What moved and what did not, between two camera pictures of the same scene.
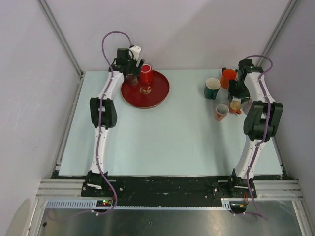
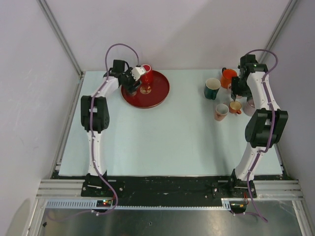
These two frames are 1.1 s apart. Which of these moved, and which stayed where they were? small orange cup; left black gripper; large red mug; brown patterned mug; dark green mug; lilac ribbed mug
Moved: brown patterned mug; left black gripper
Stayed: lilac ribbed mug; dark green mug; small orange cup; large red mug
